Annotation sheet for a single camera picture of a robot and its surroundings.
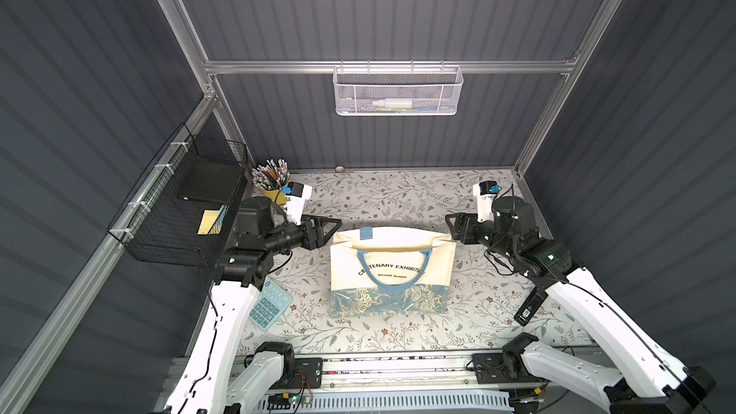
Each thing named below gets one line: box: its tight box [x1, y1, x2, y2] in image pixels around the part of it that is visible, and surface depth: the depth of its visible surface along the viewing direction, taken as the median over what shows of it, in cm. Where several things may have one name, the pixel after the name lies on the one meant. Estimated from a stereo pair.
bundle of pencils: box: [251, 159, 291, 191], surface depth 100 cm
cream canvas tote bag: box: [329, 227, 457, 317], surface depth 80 cm
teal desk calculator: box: [249, 276, 294, 331], surface depth 86 cm
